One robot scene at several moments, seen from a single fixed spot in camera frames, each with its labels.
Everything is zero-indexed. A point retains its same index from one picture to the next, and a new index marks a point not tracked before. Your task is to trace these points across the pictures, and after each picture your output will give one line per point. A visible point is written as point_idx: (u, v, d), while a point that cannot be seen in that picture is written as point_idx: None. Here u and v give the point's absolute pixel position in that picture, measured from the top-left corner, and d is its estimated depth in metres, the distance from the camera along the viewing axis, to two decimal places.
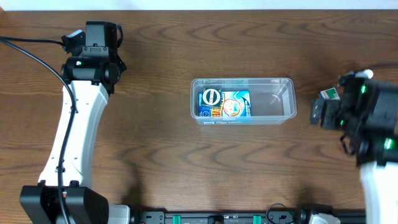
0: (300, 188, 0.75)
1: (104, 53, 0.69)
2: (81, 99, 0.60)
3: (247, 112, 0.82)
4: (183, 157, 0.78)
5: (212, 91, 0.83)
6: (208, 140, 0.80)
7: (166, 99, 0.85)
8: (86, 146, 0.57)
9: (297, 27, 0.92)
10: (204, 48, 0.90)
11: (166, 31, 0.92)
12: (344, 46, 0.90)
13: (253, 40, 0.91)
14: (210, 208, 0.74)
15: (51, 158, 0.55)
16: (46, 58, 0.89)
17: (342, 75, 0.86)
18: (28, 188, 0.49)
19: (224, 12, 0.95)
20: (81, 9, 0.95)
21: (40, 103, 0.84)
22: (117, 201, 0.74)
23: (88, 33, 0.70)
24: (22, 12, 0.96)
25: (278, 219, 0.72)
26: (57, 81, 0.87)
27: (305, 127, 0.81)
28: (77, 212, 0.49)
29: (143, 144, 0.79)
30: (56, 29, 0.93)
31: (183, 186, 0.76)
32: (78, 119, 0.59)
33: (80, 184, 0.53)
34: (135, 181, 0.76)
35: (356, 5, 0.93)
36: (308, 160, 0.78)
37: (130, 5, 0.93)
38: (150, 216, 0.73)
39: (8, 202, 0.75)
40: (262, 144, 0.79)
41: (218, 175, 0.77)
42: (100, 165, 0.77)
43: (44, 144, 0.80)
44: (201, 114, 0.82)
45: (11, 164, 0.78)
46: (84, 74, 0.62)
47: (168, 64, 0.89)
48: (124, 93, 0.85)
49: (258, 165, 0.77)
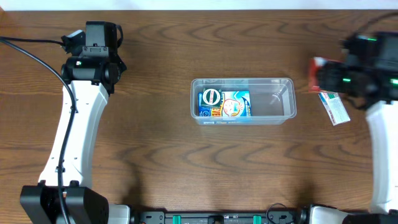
0: (300, 188, 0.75)
1: (104, 53, 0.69)
2: (81, 99, 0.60)
3: (247, 112, 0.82)
4: (183, 157, 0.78)
5: (212, 91, 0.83)
6: (208, 140, 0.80)
7: (166, 99, 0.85)
8: (86, 145, 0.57)
9: (297, 27, 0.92)
10: (203, 48, 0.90)
11: (166, 31, 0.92)
12: None
13: (253, 40, 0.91)
14: (210, 208, 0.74)
15: (51, 158, 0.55)
16: (46, 58, 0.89)
17: None
18: (28, 188, 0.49)
19: (224, 12, 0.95)
20: (81, 9, 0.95)
21: (40, 103, 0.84)
22: (117, 201, 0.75)
23: (87, 33, 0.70)
24: (22, 12, 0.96)
25: (278, 219, 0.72)
26: (57, 81, 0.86)
27: (305, 127, 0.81)
28: (77, 212, 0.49)
29: (143, 144, 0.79)
30: (56, 28, 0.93)
31: (183, 186, 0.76)
32: (78, 119, 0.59)
33: (79, 184, 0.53)
34: (135, 181, 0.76)
35: (357, 5, 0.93)
36: (307, 159, 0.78)
37: (130, 5, 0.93)
38: (150, 216, 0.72)
39: (7, 201, 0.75)
40: (262, 144, 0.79)
41: (219, 174, 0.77)
42: (100, 165, 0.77)
43: (44, 145, 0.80)
44: (201, 114, 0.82)
45: (11, 164, 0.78)
46: (84, 74, 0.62)
47: (168, 64, 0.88)
48: (125, 93, 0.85)
49: (258, 165, 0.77)
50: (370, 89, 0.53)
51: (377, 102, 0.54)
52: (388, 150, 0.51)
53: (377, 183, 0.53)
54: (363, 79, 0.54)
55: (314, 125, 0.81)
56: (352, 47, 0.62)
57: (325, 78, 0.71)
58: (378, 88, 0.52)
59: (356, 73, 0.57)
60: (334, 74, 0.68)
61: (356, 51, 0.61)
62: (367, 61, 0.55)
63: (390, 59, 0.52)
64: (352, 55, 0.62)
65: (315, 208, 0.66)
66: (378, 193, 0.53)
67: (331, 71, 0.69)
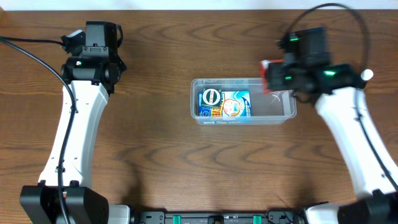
0: (300, 188, 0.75)
1: (104, 53, 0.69)
2: (81, 99, 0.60)
3: (247, 112, 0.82)
4: (183, 157, 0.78)
5: (212, 91, 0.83)
6: (208, 140, 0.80)
7: (165, 99, 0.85)
8: (86, 145, 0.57)
9: (296, 26, 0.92)
10: (203, 48, 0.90)
11: (166, 31, 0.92)
12: (344, 46, 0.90)
13: (253, 40, 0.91)
14: (210, 208, 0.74)
15: (51, 158, 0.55)
16: (46, 58, 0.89)
17: None
18: (28, 188, 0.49)
19: (224, 12, 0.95)
20: (81, 9, 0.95)
21: (40, 103, 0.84)
22: (116, 201, 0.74)
23: (87, 33, 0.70)
24: (22, 12, 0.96)
25: (278, 219, 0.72)
26: (57, 81, 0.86)
27: (305, 127, 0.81)
28: (77, 212, 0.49)
29: (143, 144, 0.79)
30: (56, 28, 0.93)
31: (183, 186, 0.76)
32: (78, 119, 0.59)
33: (80, 184, 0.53)
34: (135, 181, 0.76)
35: (357, 5, 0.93)
36: (307, 159, 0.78)
37: (130, 5, 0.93)
38: (150, 216, 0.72)
39: (7, 201, 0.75)
40: (262, 144, 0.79)
41: (219, 175, 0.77)
42: (100, 165, 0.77)
43: (44, 145, 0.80)
44: (201, 114, 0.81)
45: (11, 164, 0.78)
46: (84, 74, 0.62)
47: (168, 64, 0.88)
48: (125, 93, 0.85)
49: (258, 165, 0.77)
50: (309, 88, 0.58)
51: (321, 97, 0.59)
52: (346, 133, 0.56)
53: (352, 170, 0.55)
54: (303, 78, 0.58)
55: (314, 126, 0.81)
56: (289, 48, 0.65)
57: (269, 78, 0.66)
58: (316, 84, 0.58)
59: (298, 69, 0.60)
60: (279, 73, 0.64)
61: (291, 50, 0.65)
62: (301, 61, 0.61)
63: (317, 54, 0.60)
64: (288, 54, 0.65)
65: (308, 210, 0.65)
66: (355, 181, 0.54)
67: (273, 68, 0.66)
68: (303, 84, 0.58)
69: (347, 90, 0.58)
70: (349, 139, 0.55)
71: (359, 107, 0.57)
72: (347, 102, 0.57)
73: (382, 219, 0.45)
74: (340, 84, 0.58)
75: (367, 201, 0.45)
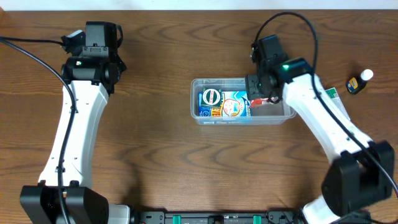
0: (300, 188, 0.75)
1: (104, 53, 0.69)
2: (81, 99, 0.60)
3: (247, 112, 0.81)
4: (183, 157, 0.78)
5: (212, 91, 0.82)
6: (208, 140, 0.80)
7: (165, 99, 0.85)
8: (86, 145, 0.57)
9: (296, 27, 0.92)
10: (203, 48, 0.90)
11: (166, 31, 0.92)
12: (344, 46, 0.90)
13: (253, 41, 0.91)
14: (210, 208, 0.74)
15: (51, 158, 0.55)
16: (46, 58, 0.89)
17: (342, 75, 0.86)
18: (28, 188, 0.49)
19: (224, 12, 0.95)
20: (81, 9, 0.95)
21: (40, 103, 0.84)
22: (116, 201, 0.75)
23: (87, 33, 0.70)
24: (21, 12, 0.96)
25: (278, 219, 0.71)
26: (57, 81, 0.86)
27: (305, 127, 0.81)
28: (77, 212, 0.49)
29: (143, 144, 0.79)
30: (56, 28, 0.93)
31: (183, 186, 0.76)
32: (78, 119, 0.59)
33: (80, 184, 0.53)
34: (135, 181, 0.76)
35: (357, 5, 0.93)
36: (307, 159, 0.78)
37: (130, 5, 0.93)
38: (150, 216, 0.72)
39: (7, 201, 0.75)
40: (262, 144, 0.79)
41: (219, 174, 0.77)
42: (100, 165, 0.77)
43: (44, 145, 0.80)
44: (201, 114, 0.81)
45: (11, 164, 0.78)
46: (84, 74, 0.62)
47: (168, 64, 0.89)
48: (125, 93, 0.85)
49: (258, 165, 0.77)
50: (272, 83, 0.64)
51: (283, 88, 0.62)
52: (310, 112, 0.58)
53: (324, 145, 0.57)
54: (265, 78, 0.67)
55: None
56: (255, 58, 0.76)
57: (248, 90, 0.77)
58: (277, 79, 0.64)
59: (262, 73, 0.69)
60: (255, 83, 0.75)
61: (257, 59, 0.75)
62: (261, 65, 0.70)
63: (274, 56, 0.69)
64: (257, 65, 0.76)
65: (306, 208, 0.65)
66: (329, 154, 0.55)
67: (250, 82, 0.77)
68: (267, 83, 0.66)
69: (303, 77, 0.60)
70: (313, 116, 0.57)
71: (316, 86, 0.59)
72: (305, 84, 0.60)
73: (356, 177, 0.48)
74: (297, 74, 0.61)
75: (337, 163, 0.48)
